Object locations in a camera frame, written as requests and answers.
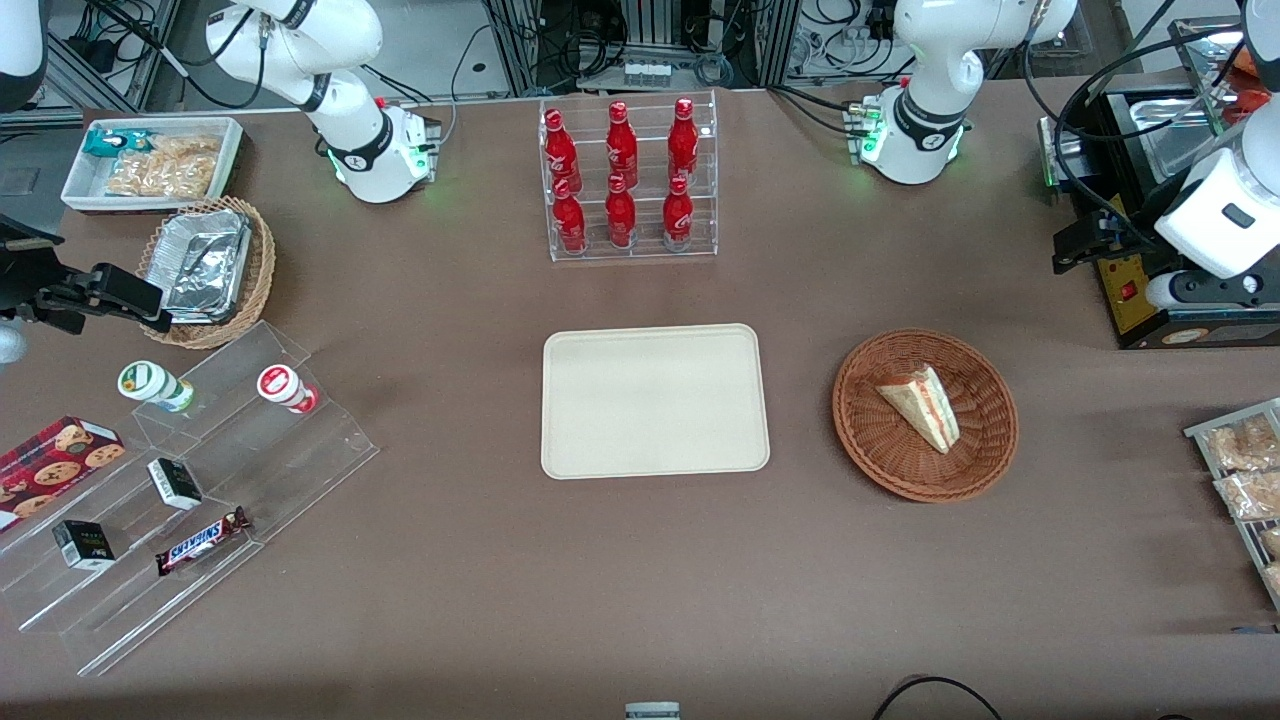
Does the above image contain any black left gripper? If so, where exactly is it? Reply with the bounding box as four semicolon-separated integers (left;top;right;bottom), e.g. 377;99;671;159
1052;205;1151;276

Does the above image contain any triangular sandwich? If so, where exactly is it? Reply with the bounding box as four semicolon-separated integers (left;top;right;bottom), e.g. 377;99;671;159
877;366;961;455

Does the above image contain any silver foil tray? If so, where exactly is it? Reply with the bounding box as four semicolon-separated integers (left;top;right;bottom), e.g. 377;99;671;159
158;208;253;324

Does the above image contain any small oval wicker basket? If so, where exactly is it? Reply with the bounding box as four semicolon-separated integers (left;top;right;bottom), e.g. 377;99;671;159
137;196;277;350

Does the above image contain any tray of packaged snacks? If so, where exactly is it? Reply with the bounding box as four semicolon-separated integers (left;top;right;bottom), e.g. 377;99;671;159
1184;397;1280;613

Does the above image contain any large round brown wicker basket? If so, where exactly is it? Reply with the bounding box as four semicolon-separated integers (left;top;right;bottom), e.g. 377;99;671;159
832;329;1019;503

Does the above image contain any beige rectangular serving tray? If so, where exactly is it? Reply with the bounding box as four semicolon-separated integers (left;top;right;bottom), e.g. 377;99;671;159
541;323;771;481

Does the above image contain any green lid yoghurt cup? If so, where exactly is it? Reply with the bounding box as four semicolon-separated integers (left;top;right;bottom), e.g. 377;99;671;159
117;360;197;415

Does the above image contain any black food warmer machine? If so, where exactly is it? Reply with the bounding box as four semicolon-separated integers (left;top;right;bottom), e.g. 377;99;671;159
1038;15;1280;351

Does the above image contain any white rectangular snack bin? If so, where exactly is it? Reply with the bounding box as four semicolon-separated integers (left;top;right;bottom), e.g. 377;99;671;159
61;117;245;215

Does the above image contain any red cookie box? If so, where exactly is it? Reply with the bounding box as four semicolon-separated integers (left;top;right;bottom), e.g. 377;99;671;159
0;416;127;534

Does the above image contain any steel warmer pan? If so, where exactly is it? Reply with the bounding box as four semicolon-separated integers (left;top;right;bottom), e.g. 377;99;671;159
1128;92;1223;186

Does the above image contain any clear bag of chips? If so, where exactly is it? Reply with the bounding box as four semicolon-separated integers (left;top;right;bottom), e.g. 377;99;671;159
104;134;223;199

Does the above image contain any small black white box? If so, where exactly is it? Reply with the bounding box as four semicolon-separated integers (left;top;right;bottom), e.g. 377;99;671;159
146;457;204;512

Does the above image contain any green snack packet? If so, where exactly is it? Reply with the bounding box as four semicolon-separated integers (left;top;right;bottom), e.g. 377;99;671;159
82;128;153;160

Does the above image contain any red lid yoghurt cup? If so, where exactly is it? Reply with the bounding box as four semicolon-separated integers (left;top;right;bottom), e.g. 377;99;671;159
256;364;320;416

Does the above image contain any clear acrylic stepped shelf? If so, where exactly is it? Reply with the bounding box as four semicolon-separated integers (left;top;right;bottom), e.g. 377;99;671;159
0;320;381;678

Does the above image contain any snickers chocolate bar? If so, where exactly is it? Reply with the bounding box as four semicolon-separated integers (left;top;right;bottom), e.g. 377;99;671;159
154;506;252;578

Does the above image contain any red sausage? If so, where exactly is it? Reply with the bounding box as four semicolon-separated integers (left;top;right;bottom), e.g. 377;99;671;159
1232;48;1280;116

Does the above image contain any red cola bottle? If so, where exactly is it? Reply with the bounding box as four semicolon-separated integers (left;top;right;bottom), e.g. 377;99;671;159
553;178;588;254
662;175;695;252
606;100;639;188
605;174;638;250
668;97;700;183
544;108;583;193

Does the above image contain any clear acrylic bottle rack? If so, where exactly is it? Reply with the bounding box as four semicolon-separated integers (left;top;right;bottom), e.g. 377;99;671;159
539;90;719;263

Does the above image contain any black cable loop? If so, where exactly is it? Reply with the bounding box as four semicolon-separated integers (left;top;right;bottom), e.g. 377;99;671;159
870;676;1004;720

